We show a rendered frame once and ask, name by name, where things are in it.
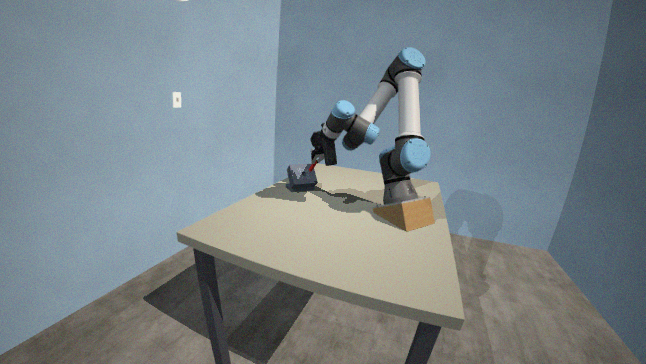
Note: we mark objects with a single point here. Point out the dark grey sloped panel with square hole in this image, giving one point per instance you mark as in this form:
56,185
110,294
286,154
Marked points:
300,178

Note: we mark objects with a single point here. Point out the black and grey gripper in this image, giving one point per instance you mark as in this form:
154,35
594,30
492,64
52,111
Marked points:
316,141

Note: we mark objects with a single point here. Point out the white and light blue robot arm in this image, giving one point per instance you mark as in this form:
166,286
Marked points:
401,77

